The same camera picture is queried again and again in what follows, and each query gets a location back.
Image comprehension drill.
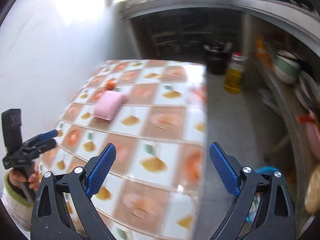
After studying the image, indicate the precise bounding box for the perforated metal shelf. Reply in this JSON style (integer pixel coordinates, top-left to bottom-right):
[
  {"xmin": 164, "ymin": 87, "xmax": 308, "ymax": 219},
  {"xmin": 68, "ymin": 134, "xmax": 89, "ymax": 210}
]
[{"xmin": 252, "ymin": 62, "xmax": 320, "ymax": 205}]

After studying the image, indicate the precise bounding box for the person's left hand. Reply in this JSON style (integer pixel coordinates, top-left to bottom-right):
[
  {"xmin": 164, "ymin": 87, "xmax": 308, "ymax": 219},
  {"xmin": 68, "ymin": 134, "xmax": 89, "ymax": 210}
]
[{"xmin": 7, "ymin": 162, "xmax": 40, "ymax": 190}]

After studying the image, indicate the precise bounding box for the orange packet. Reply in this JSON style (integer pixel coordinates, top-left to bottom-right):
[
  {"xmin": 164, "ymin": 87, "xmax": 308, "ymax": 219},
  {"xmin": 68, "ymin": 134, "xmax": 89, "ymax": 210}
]
[{"xmin": 256, "ymin": 34, "xmax": 272, "ymax": 65}]

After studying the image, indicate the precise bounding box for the pink basin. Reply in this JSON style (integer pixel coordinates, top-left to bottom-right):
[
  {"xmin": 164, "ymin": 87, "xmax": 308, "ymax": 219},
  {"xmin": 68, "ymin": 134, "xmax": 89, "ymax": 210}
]
[{"xmin": 306, "ymin": 110, "xmax": 320, "ymax": 160}]

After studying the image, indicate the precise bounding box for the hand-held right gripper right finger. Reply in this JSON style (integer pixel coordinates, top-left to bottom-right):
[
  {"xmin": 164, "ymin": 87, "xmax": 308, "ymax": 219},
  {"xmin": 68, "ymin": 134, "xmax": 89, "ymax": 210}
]
[{"xmin": 209, "ymin": 142, "xmax": 296, "ymax": 240}]

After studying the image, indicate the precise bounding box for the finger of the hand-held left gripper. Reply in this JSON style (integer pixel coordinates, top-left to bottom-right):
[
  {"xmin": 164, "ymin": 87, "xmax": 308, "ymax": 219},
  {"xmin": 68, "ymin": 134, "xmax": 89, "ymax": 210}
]
[
  {"xmin": 24, "ymin": 129, "xmax": 58, "ymax": 147},
  {"xmin": 31, "ymin": 139, "xmax": 57, "ymax": 155}
]

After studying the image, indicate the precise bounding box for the person's left forearm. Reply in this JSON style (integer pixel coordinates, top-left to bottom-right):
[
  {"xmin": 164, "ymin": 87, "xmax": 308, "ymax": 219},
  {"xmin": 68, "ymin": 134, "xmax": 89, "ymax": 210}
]
[{"xmin": 1, "ymin": 172, "xmax": 34, "ymax": 230}]

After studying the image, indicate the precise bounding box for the cooking oil bottle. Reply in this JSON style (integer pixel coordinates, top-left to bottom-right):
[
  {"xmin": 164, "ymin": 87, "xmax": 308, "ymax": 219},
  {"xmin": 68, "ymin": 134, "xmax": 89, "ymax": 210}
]
[{"xmin": 223, "ymin": 52, "xmax": 247, "ymax": 95}]

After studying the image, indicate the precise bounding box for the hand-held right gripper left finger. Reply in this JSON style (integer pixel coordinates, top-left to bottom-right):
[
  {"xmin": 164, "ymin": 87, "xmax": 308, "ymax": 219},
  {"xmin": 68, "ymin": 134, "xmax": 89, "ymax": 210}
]
[{"xmin": 30, "ymin": 142, "xmax": 117, "ymax": 240}]

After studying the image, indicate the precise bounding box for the grey kitchen counter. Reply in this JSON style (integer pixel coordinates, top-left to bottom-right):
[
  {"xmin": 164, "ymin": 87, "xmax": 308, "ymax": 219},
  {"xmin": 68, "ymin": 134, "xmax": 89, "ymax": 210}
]
[{"xmin": 119, "ymin": 0, "xmax": 320, "ymax": 55}]

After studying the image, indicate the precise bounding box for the stack of plates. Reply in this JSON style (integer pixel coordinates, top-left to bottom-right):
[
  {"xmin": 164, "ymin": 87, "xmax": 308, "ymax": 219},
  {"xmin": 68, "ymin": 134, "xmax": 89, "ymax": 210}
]
[{"xmin": 295, "ymin": 70, "xmax": 318, "ymax": 110}]

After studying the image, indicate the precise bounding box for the crumpled white paper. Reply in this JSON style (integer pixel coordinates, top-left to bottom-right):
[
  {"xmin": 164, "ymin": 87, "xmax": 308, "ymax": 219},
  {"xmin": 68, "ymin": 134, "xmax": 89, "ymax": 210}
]
[{"xmin": 259, "ymin": 87, "xmax": 283, "ymax": 115}]

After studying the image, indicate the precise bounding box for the yellow food bag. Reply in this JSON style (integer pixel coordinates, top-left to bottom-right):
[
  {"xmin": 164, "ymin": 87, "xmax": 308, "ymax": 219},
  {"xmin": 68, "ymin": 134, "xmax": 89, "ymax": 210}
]
[{"xmin": 304, "ymin": 167, "xmax": 320, "ymax": 214}]

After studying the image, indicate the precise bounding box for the blue plastic basket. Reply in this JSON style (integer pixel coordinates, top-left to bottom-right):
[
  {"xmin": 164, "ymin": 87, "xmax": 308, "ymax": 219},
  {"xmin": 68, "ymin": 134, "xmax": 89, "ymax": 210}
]
[{"xmin": 246, "ymin": 165, "xmax": 279, "ymax": 224}]

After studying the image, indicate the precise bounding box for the stack of bowls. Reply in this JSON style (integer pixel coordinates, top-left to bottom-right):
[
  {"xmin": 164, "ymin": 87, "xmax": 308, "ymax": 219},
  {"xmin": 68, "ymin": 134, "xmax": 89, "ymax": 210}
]
[{"xmin": 272, "ymin": 49, "xmax": 300, "ymax": 84}]

